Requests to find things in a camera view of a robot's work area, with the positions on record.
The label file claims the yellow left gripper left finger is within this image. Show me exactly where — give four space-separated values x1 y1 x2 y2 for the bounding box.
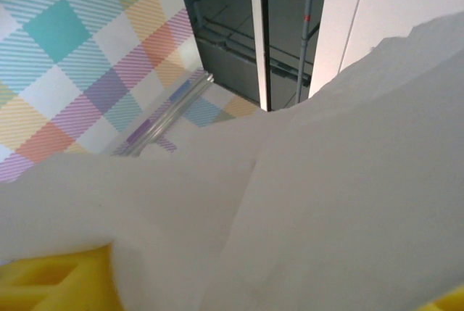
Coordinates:
0 242 126 311

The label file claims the white vertical beam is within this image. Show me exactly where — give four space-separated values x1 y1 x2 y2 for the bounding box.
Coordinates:
248 0 272 112

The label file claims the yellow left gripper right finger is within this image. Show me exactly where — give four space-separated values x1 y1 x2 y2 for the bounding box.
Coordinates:
418 286 464 311

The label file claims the grey metal pipe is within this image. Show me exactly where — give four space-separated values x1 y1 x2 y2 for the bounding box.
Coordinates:
295 0 320 104

